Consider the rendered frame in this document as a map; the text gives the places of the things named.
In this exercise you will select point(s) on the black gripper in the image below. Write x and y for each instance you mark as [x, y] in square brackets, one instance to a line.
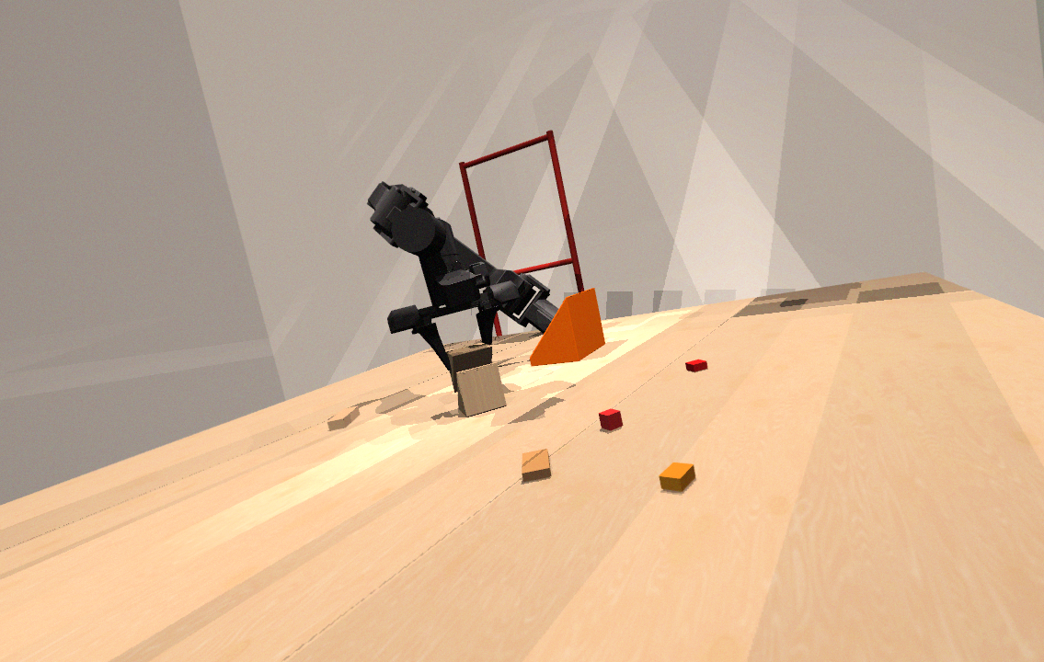
[490, 302]

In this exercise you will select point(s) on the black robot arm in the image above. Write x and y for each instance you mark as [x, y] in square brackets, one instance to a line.
[402, 218]

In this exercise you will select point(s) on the yellow block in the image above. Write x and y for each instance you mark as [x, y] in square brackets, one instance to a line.
[677, 476]

